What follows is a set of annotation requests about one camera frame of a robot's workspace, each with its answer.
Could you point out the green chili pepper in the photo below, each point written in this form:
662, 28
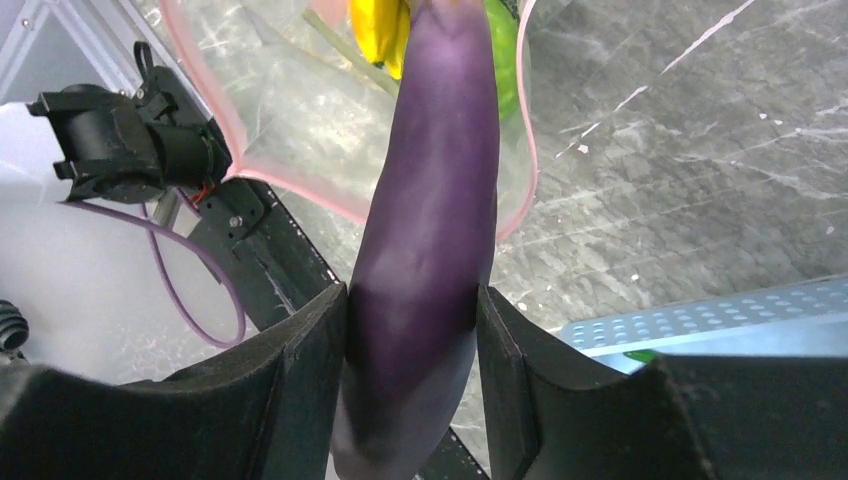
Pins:
643, 356

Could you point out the light blue plastic basket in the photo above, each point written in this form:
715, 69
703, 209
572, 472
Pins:
803, 320

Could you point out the yellow banana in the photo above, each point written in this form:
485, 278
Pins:
381, 29

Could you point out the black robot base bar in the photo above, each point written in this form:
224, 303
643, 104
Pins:
265, 252

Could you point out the green custard apple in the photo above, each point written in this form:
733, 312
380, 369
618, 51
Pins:
504, 36

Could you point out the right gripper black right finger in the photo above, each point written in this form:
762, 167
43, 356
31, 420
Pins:
552, 412

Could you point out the clear zip top bag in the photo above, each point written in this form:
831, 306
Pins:
302, 109

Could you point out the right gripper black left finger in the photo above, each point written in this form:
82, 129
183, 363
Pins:
58, 426

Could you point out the purple eggplant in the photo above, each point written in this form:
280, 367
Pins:
427, 247

